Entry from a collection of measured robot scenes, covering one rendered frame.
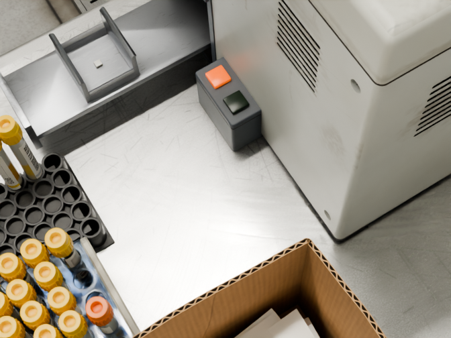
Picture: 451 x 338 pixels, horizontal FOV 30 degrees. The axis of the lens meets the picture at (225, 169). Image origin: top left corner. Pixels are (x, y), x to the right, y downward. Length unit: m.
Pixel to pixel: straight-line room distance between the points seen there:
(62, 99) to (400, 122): 0.31
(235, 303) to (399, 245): 0.19
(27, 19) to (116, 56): 1.19
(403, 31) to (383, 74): 0.03
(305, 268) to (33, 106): 0.27
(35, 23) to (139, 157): 1.20
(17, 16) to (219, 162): 1.25
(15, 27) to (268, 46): 1.35
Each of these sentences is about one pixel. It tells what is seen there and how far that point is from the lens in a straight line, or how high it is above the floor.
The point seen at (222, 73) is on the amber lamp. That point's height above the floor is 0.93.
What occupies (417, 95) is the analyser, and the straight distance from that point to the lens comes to 0.50.
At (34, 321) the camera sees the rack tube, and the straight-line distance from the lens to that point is 0.57.
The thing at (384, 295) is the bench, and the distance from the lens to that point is 0.68.
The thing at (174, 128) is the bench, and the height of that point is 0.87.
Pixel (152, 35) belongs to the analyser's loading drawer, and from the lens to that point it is 0.73.
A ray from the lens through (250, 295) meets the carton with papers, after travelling 0.56.
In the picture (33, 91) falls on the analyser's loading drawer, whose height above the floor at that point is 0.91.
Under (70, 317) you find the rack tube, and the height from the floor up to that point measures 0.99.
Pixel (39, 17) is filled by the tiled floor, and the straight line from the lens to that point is 1.91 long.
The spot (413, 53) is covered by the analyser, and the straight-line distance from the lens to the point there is 0.45.
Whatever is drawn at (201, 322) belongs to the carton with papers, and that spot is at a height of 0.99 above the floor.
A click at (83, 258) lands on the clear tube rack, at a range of 0.62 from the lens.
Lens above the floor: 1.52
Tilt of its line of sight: 66 degrees down
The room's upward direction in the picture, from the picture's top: 5 degrees counter-clockwise
